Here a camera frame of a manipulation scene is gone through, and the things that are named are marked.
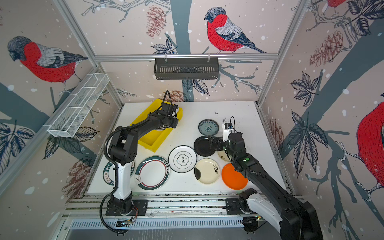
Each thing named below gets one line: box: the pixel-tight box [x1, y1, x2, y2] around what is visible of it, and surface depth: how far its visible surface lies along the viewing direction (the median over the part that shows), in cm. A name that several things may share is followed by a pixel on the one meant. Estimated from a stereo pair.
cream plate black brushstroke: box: [194, 158, 221, 185], surface depth 87 cm
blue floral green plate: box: [198, 119, 219, 136], surface depth 109 cm
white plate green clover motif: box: [168, 145, 198, 174], surface depth 92 cm
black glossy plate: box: [193, 136, 216, 157], surface depth 97 cm
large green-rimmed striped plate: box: [135, 155, 171, 191], surface depth 87 cm
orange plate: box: [221, 163, 248, 191], surface depth 83 cm
